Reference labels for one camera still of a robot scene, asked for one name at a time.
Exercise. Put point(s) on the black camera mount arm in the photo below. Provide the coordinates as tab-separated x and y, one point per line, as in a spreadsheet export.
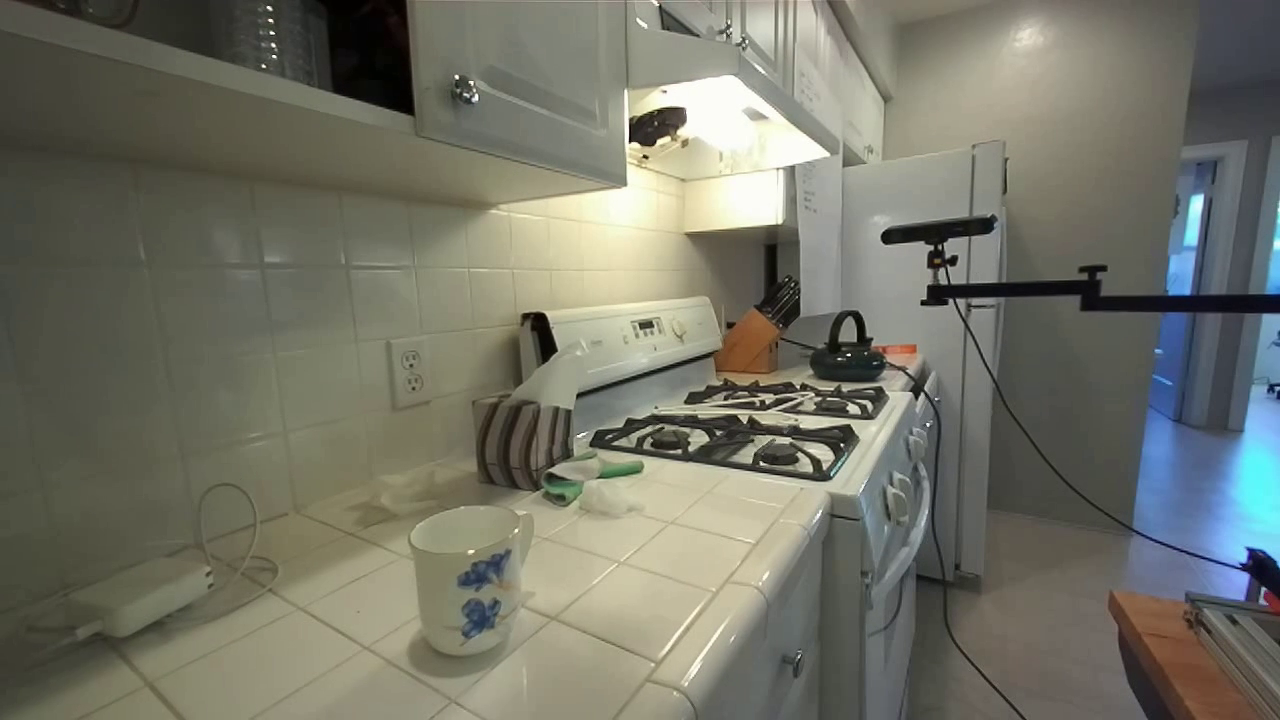
1147	300

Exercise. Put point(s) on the grey doorway frame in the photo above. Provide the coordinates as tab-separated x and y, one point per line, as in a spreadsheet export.
1239	294

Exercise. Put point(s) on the white cabinet above hood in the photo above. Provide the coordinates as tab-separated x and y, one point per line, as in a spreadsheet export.
767	27

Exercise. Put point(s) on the striped fabric tissue box cover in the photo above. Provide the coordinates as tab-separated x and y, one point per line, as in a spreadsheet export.
522	444

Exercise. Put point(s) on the wooden knife block with knives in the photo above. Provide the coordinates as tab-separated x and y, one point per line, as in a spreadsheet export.
745	344

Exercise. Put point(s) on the white gas stove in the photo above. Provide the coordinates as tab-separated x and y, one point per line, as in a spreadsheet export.
855	534

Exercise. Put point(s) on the white base cabinet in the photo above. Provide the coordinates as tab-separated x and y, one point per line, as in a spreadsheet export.
786	640

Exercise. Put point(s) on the white mug blue flowers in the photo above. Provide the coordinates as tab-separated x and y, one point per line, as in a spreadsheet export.
465	585

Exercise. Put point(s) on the white power adapter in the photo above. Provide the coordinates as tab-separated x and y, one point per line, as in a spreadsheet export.
140	599

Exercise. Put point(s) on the black stove grate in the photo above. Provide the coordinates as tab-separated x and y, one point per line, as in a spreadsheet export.
725	444
786	396

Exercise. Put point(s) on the white wall cabinet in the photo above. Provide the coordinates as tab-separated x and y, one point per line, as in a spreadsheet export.
265	155

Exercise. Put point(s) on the white cabinet door with knob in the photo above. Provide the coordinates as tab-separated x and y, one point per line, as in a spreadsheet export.
532	83

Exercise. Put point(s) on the small crumpled white paper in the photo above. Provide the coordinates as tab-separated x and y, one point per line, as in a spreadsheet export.
400	488

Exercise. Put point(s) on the red and black clamp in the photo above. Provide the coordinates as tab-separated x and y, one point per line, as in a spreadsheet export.
1263	571

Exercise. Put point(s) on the wooden table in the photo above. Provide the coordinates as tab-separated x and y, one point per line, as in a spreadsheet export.
1161	666

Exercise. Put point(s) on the dark teal kettle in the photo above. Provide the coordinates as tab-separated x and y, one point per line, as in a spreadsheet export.
845	359

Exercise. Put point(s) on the white wall outlet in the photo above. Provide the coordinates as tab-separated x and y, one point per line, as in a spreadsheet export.
409	375

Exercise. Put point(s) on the white range hood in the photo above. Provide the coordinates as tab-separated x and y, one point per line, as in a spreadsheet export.
722	127

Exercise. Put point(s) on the orange pot holder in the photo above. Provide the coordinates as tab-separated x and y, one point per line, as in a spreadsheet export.
901	355

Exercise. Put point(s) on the black stereo camera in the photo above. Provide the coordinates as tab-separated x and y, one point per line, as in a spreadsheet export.
940	229

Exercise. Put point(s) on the green and white cloth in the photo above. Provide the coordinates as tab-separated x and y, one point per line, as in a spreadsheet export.
592	471

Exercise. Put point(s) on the metal base plate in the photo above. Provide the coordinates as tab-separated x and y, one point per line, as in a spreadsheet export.
1247	647

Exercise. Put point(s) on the white refrigerator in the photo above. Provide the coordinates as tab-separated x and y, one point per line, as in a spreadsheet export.
965	400

